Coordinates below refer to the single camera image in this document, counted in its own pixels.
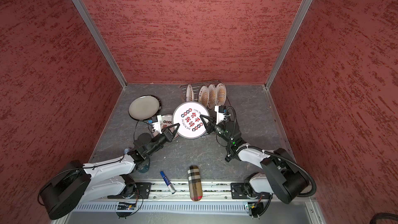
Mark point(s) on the metal wire dish rack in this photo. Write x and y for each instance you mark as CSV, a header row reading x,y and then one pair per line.
x,y
208,111

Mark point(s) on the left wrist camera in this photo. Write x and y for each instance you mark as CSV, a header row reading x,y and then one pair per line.
x,y
155,123

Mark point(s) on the right corner aluminium profile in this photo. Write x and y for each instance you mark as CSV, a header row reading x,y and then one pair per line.
x,y
298,19

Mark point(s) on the blue marker pen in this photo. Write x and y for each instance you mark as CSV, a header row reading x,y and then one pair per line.
x,y
168,183

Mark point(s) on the orange sunburst plate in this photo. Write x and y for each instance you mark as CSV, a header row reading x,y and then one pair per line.
x,y
203,96
212,96
221,93
189,93

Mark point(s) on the plaid glasses case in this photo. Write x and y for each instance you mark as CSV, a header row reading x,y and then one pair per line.
x,y
195,184

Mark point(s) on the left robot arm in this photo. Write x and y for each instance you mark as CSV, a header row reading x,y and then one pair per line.
x,y
79,183

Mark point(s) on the left corner aluminium profile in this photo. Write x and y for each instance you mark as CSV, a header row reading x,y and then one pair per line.
x,y
84,13

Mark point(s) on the dark rimmed cream plate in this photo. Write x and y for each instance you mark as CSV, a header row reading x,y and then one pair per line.
x,y
158,101

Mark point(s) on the corner aluminium profile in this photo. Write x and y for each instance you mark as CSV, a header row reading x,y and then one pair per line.
x,y
84,13
298,19

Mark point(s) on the white perforated cable duct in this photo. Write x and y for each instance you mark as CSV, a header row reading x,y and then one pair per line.
x,y
229,208

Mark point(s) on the white grey line plate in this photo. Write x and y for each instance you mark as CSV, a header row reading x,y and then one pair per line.
x,y
144,108

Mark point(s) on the orange sunburst plate front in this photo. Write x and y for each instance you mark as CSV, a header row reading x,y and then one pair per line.
x,y
189,93

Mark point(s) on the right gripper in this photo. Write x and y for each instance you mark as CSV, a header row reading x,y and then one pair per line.
x,y
210,126

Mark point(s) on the aluminium front rail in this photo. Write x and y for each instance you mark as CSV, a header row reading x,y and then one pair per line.
x,y
212,190

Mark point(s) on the teal alarm clock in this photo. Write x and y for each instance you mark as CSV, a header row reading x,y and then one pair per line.
x,y
144,166

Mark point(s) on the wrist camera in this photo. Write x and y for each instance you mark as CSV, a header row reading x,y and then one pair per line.
x,y
155,123
220,111

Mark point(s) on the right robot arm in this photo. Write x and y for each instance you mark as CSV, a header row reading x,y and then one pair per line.
x,y
280,175

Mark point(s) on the white plate red characters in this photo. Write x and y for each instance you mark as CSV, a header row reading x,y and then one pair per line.
x,y
166,119

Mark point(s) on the black usb stick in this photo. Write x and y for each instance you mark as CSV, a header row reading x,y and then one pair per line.
x,y
228,158

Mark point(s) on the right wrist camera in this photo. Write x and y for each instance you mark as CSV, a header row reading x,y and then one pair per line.
x,y
220,111

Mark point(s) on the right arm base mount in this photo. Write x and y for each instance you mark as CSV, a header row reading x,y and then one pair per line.
x,y
249,191

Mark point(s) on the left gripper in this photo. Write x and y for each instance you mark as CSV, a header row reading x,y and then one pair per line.
x,y
168,134

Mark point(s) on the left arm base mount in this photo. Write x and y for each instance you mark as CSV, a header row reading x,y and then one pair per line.
x,y
134,190

